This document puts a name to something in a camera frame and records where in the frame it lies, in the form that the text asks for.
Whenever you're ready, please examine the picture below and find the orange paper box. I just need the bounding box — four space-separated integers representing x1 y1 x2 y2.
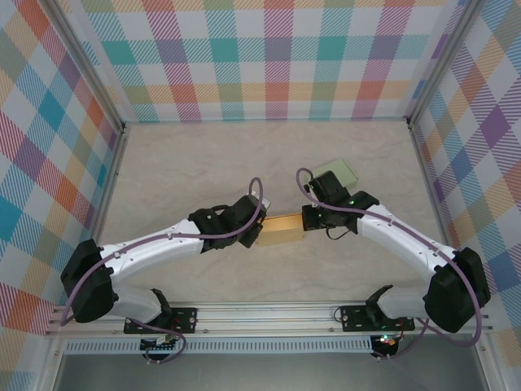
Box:
258 212 306 248

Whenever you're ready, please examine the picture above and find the green paper box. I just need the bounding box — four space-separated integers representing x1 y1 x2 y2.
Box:
311 158 361 192

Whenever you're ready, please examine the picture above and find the small circuit board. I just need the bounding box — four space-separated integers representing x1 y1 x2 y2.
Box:
140 336 180 354
373 332 399 350

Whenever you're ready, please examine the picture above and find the grey metal panel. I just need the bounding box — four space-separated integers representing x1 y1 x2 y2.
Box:
52 352 489 391

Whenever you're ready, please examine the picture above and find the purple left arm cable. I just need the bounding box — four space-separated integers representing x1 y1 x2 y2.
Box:
59 177 265 366

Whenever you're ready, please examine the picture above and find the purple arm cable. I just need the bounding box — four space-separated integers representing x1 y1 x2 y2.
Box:
295 166 482 362
59 177 265 366

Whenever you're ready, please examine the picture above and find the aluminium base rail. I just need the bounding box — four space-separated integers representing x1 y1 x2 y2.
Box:
44 300 496 338

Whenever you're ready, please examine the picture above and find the aluminium side rail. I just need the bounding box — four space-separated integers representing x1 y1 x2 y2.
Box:
71 121 131 306
406 117 469 302

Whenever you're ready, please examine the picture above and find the white slotted cable duct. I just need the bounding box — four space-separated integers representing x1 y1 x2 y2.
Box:
63 336 374 356

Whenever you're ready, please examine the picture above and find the aluminium corner post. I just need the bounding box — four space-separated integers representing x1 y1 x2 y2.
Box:
405 0 488 131
38 0 131 135

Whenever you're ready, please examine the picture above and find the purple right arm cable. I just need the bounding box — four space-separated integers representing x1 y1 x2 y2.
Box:
295 166 482 362

